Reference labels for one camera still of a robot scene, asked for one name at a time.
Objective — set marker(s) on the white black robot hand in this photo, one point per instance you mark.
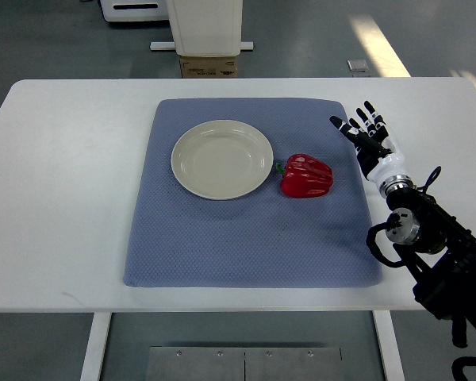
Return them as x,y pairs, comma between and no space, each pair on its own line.
375,147

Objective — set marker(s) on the red bell pepper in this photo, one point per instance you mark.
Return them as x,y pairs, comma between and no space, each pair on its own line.
304,176

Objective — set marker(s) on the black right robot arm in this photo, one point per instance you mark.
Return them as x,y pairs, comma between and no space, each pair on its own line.
438,252

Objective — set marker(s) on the grey floor plate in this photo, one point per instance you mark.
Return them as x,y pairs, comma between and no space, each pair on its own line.
357,66

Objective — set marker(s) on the cream round plate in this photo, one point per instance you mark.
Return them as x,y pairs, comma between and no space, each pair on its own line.
222,159

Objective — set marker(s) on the brown cardboard box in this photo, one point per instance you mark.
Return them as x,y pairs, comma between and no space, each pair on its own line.
200,67

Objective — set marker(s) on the white right table leg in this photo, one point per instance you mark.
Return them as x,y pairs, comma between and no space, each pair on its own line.
387,343

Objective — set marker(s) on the white table leg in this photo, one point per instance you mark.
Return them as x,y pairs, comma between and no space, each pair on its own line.
387,343
96,347

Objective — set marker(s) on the white machine housing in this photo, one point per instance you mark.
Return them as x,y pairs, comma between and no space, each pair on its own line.
134,11

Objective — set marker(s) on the white left table leg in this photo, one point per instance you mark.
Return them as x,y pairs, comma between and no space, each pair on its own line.
96,347

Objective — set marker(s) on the white pedestal column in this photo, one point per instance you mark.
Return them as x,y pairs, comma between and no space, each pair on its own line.
211,28

